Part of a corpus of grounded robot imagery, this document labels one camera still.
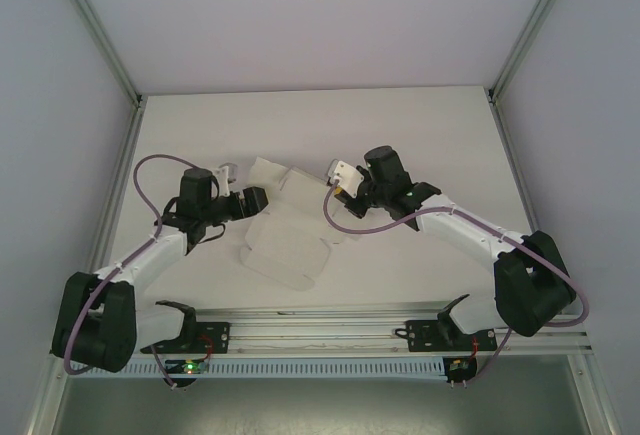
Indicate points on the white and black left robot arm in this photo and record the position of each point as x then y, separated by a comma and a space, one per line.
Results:
150, 255

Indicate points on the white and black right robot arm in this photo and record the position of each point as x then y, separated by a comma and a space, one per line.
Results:
460, 227

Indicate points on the circuit board with green light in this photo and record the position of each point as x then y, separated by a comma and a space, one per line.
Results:
189, 367

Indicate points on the small circuit board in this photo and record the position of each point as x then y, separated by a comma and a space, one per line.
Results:
457, 366

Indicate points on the grey metal sheet panel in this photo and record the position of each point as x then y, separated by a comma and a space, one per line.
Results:
320, 407

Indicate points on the aluminium table side rail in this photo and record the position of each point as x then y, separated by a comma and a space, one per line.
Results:
520, 195
107, 215

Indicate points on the aluminium mounting rail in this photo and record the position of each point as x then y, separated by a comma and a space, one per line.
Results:
325, 327

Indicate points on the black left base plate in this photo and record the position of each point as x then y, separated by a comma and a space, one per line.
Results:
215, 337

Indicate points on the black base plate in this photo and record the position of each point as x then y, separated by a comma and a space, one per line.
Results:
215, 337
422, 335

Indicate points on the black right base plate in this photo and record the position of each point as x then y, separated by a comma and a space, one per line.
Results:
422, 335

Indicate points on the aluminium frame post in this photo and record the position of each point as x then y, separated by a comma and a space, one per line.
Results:
535, 25
95, 30

